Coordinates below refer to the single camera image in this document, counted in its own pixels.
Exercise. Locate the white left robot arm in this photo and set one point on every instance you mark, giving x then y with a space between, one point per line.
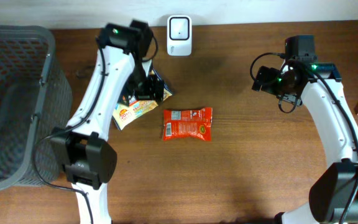
122 72

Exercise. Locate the yellow wet wipes pack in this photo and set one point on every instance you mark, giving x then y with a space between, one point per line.
125 114

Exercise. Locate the grey plastic basket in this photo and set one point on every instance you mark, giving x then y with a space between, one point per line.
35 97

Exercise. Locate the red snack bag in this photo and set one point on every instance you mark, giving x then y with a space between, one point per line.
187 124

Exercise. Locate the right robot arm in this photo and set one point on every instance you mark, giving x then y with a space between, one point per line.
304 81

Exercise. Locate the white barcode scanner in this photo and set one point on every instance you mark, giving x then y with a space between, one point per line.
179 35

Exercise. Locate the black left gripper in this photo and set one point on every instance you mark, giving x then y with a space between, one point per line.
155 88

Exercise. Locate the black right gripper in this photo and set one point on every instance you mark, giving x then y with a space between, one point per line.
267 85

